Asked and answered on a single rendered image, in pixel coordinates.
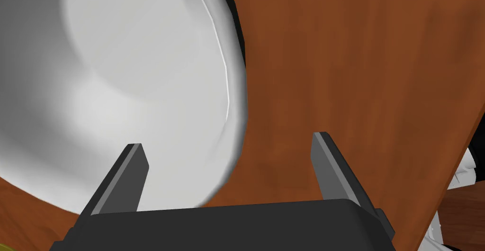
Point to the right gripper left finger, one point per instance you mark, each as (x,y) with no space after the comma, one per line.
(125,184)

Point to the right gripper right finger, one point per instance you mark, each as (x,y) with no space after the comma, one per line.
(333,175)

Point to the white bowl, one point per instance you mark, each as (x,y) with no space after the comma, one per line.
(132,84)

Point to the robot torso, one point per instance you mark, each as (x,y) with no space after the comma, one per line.
(464,169)

